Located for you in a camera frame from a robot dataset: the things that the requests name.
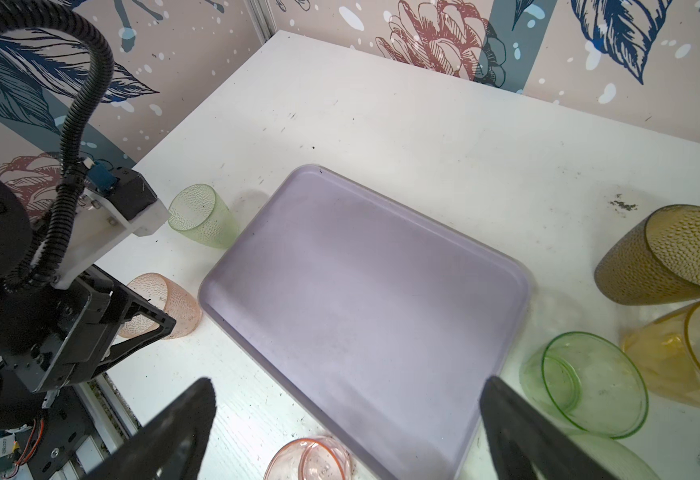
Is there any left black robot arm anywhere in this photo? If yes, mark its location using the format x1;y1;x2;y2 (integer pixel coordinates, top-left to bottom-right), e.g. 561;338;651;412
0;168;176;430

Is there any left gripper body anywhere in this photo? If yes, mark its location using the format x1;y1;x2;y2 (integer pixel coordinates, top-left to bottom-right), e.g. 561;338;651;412
4;266;128;393

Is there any pink textured cup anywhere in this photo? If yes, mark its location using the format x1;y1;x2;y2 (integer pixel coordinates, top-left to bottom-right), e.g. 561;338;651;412
127;273;203;340

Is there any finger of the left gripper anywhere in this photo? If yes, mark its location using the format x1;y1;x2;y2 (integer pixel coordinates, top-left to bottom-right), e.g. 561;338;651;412
89;286;176;379

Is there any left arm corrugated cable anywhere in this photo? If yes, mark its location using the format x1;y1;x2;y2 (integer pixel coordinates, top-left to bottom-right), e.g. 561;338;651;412
0;0;115;295

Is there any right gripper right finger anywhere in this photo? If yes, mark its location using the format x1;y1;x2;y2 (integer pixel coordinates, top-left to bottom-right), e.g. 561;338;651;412
479;376;614;479

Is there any pale green textured cup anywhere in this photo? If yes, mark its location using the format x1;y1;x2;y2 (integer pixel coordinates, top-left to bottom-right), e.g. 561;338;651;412
565;431;660;480

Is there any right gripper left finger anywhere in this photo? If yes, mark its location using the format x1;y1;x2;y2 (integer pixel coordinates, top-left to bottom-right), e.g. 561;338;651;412
86;378;216;480

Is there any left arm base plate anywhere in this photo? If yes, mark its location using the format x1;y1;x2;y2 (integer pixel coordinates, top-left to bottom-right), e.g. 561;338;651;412
17;385;123;479

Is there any green smooth cup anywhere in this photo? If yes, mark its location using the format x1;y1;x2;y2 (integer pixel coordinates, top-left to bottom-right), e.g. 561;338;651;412
519;331;649;439

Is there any pink smooth cup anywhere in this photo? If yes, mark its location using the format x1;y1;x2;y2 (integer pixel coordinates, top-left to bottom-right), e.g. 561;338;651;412
264;436;353;480

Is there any brown textured cup back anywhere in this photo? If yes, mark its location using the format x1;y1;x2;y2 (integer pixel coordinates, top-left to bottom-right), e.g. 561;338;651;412
594;204;700;306

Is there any lilac plastic tray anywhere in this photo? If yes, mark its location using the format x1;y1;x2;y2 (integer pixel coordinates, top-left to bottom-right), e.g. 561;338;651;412
198;165;531;479

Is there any yellow smooth cup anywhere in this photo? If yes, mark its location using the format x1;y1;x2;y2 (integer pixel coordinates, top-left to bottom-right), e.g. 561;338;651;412
622;301;700;408

